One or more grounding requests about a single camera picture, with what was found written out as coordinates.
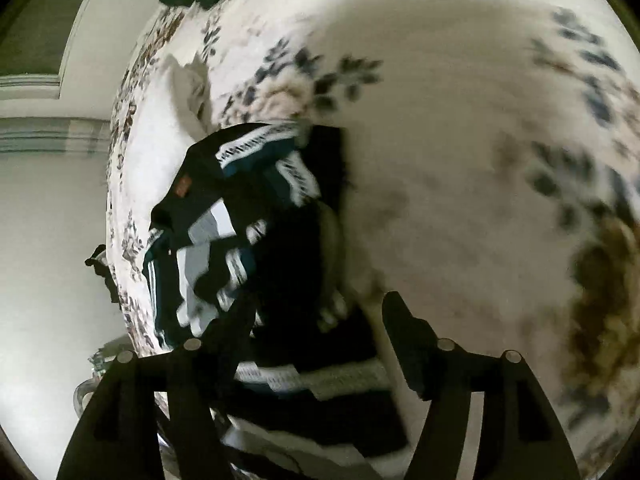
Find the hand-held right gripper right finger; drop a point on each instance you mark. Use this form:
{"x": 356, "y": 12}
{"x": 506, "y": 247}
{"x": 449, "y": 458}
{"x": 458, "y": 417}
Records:
{"x": 407, "y": 350}

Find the black object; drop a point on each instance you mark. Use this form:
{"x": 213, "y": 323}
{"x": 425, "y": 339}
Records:
{"x": 100, "y": 265}

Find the floral bed sheet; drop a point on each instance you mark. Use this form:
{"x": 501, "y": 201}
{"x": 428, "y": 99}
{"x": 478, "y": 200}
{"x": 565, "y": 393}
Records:
{"x": 450, "y": 110}

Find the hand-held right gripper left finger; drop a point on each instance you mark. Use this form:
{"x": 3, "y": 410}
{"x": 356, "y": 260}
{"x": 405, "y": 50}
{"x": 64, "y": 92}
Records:
{"x": 225, "y": 357}

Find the grey-green banded curtain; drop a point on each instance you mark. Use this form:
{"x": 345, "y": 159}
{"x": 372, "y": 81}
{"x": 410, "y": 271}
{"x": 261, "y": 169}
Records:
{"x": 35, "y": 35}

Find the black grey striped garment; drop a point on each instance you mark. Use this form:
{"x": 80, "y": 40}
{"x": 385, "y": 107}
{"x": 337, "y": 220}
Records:
{"x": 235, "y": 200}

